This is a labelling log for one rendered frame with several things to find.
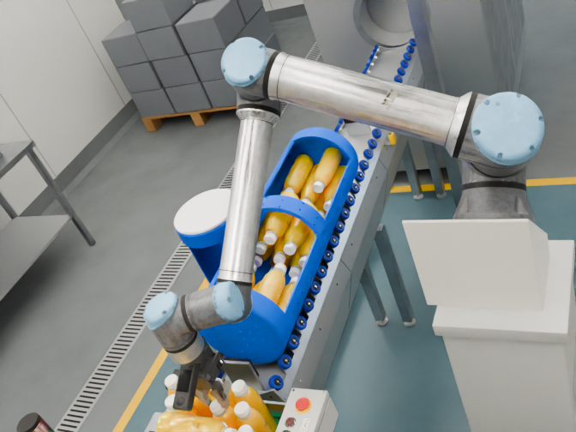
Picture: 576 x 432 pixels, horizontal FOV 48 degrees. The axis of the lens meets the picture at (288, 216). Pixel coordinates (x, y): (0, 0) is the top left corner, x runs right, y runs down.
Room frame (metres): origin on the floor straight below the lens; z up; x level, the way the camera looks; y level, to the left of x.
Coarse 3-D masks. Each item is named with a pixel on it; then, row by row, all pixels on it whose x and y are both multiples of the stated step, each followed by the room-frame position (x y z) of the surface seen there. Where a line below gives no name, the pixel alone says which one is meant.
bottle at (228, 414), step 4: (228, 408) 1.16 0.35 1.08; (232, 408) 1.17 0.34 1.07; (224, 412) 1.15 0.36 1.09; (228, 412) 1.15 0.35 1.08; (232, 412) 1.15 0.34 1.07; (216, 416) 1.15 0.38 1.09; (220, 416) 1.14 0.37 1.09; (224, 416) 1.14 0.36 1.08; (228, 416) 1.14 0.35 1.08; (232, 416) 1.15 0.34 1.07; (236, 416) 1.15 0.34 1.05; (220, 420) 1.14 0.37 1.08; (224, 420) 1.14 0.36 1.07; (228, 420) 1.14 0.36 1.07; (232, 420) 1.14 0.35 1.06; (236, 420) 1.14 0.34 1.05; (228, 424) 1.13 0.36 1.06; (232, 424) 1.13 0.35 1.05; (236, 424) 1.13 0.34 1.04; (232, 428) 1.13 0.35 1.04; (236, 428) 1.13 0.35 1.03
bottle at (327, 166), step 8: (328, 152) 2.05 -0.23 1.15; (336, 152) 2.05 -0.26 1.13; (320, 160) 2.03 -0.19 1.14; (328, 160) 2.00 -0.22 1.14; (336, 160) 2.01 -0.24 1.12; (320, 168) 1.97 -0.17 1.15; (328, 168) 1.96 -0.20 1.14; (336, 168) 1.99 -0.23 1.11; (320, 176) 1.94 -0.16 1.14; (328, 176) 1.94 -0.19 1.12; (328, 184) 1.93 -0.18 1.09
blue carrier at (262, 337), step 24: (288, 144) 2.12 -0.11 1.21; (312, 144) 2.12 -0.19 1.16; (336, 144) 2.01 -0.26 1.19; (288, 168) 2.16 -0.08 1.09; (264, 192) 1.85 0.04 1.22; (336, 192) 1.83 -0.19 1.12; (264, 216) 1.93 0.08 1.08; (312, 216) 1.69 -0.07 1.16; (336, 216) 1.78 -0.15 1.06; (264, 264) 1.77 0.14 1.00; (312, 264) 1.56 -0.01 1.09; (264, 312) 1.34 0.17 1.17; (288, 312) 1.38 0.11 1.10; (216, 336) 1.44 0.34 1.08; (240, 336) 1.39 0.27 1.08; (264, 336) 1.35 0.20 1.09; (288, 336) 1.35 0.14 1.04; (264, 360) 1.37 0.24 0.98
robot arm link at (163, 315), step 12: (156, 300) 1.20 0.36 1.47; (168, 300) 1.17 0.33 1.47; (180, 300) 1.17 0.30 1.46; (144, 312) 1.18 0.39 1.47; (156, 312) 1.16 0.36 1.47; (168, 312) 1.14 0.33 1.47; (180, 312) 1.14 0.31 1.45; (156, 324) 1.14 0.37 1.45; (168, 324) 1.14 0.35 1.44; (180, 324) 1.13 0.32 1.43; (156, 336) 1.15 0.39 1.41; (168, 336) 1.13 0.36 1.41; (180, 336) 1.14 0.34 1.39; (192, 336) 1.15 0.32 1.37; (168, 348) 1.14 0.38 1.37; (180, 348) 1.13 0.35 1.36
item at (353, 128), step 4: (344, 120) 2.46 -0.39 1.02; (348, 120) 2.45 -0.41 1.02; (348, 124) 2.47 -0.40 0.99; (352, 124) 2.46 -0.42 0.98; (356, 124) 2.45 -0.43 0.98; (360, 124) 2.44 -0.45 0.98; (364, 124) 2.43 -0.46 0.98; (348, 128) 2.47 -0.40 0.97; (352, 128) 2.46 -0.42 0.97; (356, 128) 2.45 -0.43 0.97; (360, 128) 2.44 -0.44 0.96; (364, 128) 2.43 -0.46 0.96; (368, 128) 2.42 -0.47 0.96; (348, 132) 2.47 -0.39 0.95; (352, 132) 2.46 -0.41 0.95; (356, 132) 2.45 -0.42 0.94; (360, 132) 2.44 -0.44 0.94; (364, 132) 2.43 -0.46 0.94; (368, 132) 2.42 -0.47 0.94
